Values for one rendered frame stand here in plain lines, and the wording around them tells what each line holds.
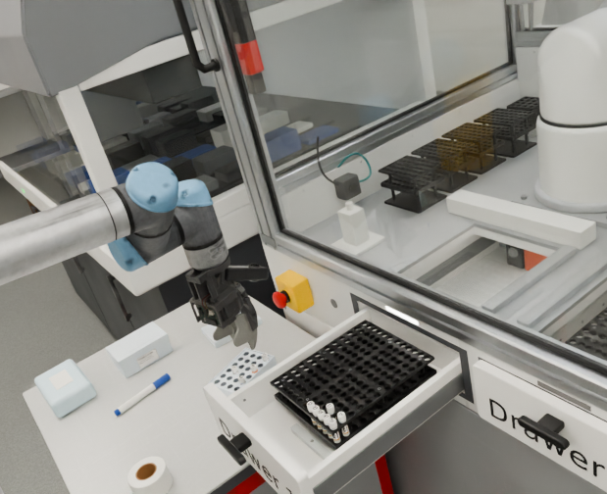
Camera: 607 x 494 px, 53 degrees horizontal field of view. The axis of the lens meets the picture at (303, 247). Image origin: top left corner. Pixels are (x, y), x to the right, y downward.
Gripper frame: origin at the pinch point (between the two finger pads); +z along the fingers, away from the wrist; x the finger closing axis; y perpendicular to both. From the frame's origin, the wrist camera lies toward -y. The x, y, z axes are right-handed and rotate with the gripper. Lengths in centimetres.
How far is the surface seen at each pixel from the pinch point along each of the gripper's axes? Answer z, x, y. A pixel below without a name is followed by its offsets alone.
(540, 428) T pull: -4, 60, 5
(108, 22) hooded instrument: -60, -46, -28
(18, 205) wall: 63, -371, -127
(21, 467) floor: 87, -140, 16
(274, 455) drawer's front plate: -5.6, 29.3, 25.0
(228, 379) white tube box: 8.5, -4.4, 4.3
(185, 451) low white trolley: 11.2, -1.5, 21.2
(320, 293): -1.0, 6.7, -17.5
